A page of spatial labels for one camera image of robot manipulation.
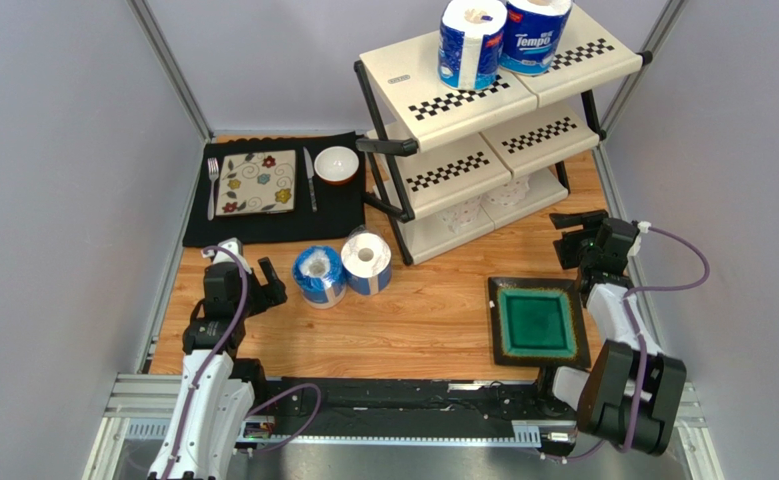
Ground white patterned paper roll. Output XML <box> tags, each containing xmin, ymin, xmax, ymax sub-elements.
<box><xmin>437</xmin><ymin>195</ymin><xmax>482</xmax><ymax>234</ymax></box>

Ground Tempo paper roll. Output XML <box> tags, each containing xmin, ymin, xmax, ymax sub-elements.
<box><xmin>499</xmin><ymin>0</ymin><xmax>573</xmax><ymax>76</ymax></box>
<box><xmin>437</xmin><ymin>0</ymin><xmax>507</xmax><ymax>91</ymax></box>

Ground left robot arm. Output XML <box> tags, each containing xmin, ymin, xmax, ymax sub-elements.
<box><xmin>146</xmin><ymin>253</ymin><xmax>287</xmax><ymax>479</ymax></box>

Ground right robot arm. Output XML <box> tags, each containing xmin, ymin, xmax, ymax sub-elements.
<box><xmin>550</xmin><ymin>210</ymin><xmax>687</xmax><ymax>456</ymax></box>

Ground cream checkered three-tier shelf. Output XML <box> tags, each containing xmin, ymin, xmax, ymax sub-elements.
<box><xmin>354</xmin><ymin>8</ymin><xmax>653</xmax><ymax>265</ymax></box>

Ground blue wrapped paper roll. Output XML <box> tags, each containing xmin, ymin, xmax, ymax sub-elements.
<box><xmin>292</xmin><ymin>246</ymin><xmax>347</xmax><ymax>309</ymax></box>

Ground green square glazed plate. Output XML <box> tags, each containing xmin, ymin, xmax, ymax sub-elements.
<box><xmin>487</xmin><ymin>276</ymin><xmax>591</xmax><ymax>369</ymax></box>

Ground white roll with blue band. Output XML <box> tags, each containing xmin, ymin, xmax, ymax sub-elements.
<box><xmin>341</xmin><ymin>230</ymin><xmax>393</xmax><ymax>296</ymax></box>

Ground black cloth placemat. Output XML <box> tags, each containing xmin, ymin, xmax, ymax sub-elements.
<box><xmin>182</xmin><ymin>132</ymin><xmax>366</xmax><ymax>248</ymax></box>

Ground floral square plate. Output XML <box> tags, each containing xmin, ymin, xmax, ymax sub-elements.
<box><xmin>215</xmin><ymin>150</ymin><xmax>298</xmax><ymax>217</ymax></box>

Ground silver fork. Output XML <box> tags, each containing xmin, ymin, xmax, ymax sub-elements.
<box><xmin>206</xmin><ymin>157</ymin><xmax>220</xmax><ymax>221</ymax></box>

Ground silver table knife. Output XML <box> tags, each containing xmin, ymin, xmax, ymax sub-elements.
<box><xmin>303</xmin><ymin>147</ymin><xmax>318</xmax><ymax>213</ymax></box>

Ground white and orange bowl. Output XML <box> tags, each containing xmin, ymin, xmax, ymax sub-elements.
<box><xmin>314</xmin><ymin>146</ymin><xmax>359</xmax><ymax>185</ymax></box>

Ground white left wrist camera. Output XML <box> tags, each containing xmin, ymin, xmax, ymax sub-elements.
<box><xmin>201</xmin><ymin>238</ymin><xmax>253</xmax><ymax>273</ymax></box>

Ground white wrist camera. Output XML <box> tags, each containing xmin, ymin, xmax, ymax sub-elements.
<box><xmin>201</xmin><ymin>238</ymin><xmax>253</xmax><ymax>273</ymax></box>
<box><xmin>627</xmin><ymin>221</ymin><xmax>652</xmax><ymax>257</ymax></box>

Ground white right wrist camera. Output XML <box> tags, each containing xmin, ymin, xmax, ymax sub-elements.
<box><xmin>627</xmin><ymin>221</ymin><xmax>652</xmax><ymax>257</ymax></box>

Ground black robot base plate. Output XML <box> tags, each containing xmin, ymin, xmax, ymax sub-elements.
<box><xmin>248</xmin><ymin>377</ymin><xmax>577</xmax><ymax>443</ymax></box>

